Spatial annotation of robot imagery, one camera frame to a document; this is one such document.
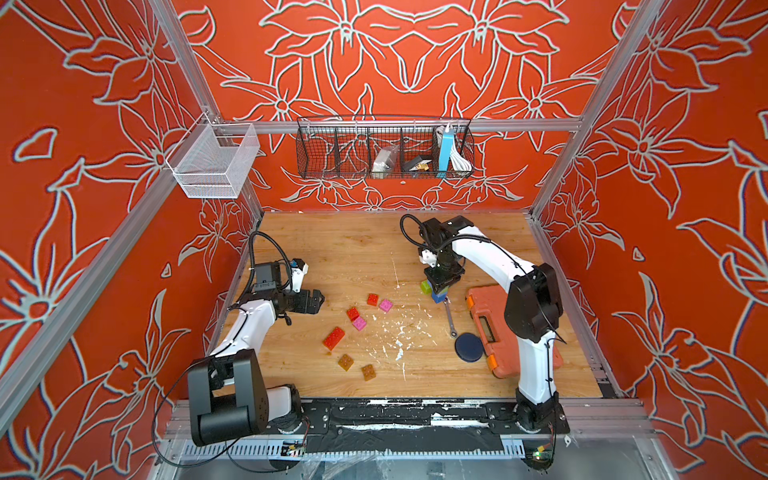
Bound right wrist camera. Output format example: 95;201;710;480
419;248;437;268

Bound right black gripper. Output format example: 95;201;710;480
421;253;461;294

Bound clear plastic wall bin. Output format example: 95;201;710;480
168;124;261;200

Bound brown lego plate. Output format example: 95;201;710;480
338;354;354;371
361;364;377;381

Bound orange tool case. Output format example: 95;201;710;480
465;284;565;380

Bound black wire wall basket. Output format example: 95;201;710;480
296;115;476;180

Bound white cables in basket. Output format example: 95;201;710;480
448;139;475;177

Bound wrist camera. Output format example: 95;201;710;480
289;258;308;293
419;248;437;268

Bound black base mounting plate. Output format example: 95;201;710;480
302;398;570;458

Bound clear bag in basket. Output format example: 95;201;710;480
370;145;399;179

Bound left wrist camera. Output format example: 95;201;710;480
289;258;308;293

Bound dark blue round disc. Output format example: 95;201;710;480
454;332;484;363

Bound brown lego plate left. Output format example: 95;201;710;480
338;354;354;371

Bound long red lego brick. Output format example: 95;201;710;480
322;327;346;351

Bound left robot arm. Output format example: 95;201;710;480
187;258;325;447

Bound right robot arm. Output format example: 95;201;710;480
400;214;563;433

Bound black object in basket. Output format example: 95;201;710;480
402;155;432;173

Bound brown lego plate right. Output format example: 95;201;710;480
361;364;377;381

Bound dark blue lego brick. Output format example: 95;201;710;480
431;290;448;304

